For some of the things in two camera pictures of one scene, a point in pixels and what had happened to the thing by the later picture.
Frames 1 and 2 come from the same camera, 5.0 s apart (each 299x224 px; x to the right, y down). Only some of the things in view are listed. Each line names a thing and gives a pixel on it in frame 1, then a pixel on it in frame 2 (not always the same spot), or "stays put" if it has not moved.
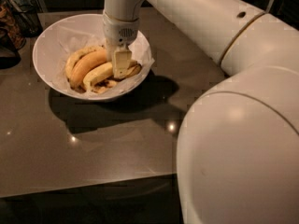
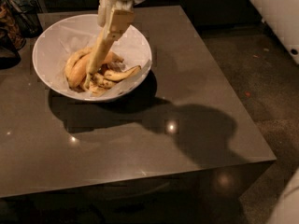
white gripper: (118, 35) → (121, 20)
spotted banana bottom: (101, 87) → (101, 80)
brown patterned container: (9, 26) stays put
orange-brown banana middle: (83, 63) stays put
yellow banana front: (97, 74) → (101, 53)
